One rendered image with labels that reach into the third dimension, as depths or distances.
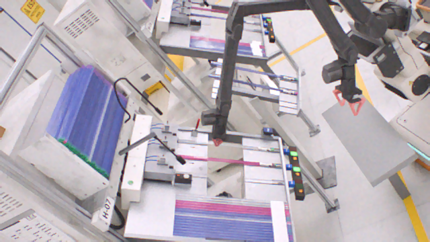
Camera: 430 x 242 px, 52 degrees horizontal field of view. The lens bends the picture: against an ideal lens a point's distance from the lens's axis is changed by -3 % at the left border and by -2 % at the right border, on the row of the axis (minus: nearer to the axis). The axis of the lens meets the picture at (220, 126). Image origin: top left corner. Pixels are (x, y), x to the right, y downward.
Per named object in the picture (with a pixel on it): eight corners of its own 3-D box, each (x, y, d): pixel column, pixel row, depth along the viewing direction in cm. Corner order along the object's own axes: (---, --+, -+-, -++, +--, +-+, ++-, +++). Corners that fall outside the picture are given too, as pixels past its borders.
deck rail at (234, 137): (277, 144, 241) (280, 136, 237) (277, 147, 240) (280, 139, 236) (144, 131, 234) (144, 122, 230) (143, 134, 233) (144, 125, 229)
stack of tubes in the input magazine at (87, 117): (127, 99, 216) (87, 60, 201) (109, 177, 177) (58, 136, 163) (109, 110, 220) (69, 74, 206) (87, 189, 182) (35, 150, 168)
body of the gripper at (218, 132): (211, 140, 218) (214, 128, 213) (212, 126, 226) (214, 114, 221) (225, 141, 219) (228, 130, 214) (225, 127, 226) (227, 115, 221)
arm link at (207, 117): (230, 105, 208) (224, 97, 215) (206, 107, 204) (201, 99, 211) (228, 128, 214) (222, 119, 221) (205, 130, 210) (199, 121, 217)
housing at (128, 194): (151, 136, 234) (152, 115, 225) (139, 210, 197) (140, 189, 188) (136, 134, 233) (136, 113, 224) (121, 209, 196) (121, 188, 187)
